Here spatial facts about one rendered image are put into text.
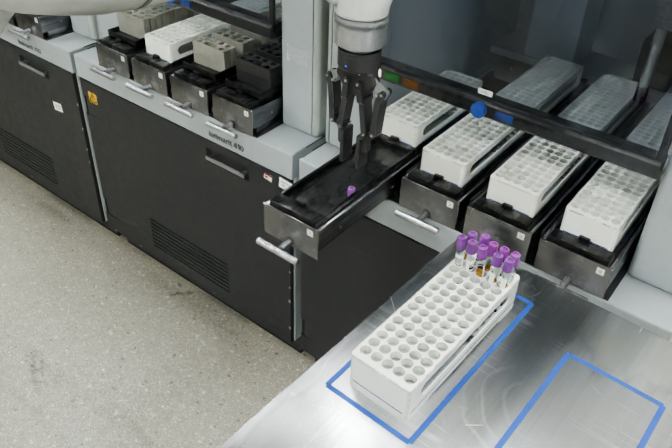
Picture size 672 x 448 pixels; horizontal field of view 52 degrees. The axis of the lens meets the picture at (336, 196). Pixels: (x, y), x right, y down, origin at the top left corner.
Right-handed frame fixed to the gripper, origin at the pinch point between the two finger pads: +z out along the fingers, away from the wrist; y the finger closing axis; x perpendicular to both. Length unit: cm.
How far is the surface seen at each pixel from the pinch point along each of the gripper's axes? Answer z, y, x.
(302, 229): 12.3, 1.1, 13.4
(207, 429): 92, 29, 19
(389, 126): 7.3, 6.1, -21.7
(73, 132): 48, 118, -11
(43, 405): 92, 69, 42
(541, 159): 5.7, -26.0, -28.8
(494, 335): 9.5, -39.9, 16.9
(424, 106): 5.0, 3.2, -30.9
